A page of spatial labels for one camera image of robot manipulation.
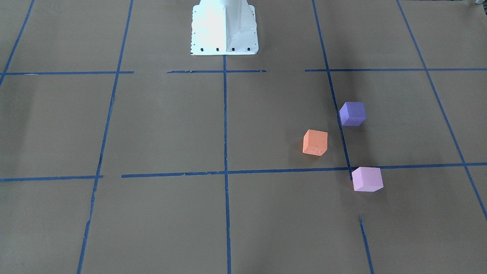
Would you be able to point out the orange foam cube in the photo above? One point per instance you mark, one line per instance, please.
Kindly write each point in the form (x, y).
(315, 142)

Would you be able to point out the purple foam cube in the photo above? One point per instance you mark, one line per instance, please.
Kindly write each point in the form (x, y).
(352, 113)

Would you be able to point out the pink foam cube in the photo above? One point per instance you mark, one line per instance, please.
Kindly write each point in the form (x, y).
(367, 179)

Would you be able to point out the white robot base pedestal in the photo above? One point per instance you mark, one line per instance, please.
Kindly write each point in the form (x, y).
(223, 27)

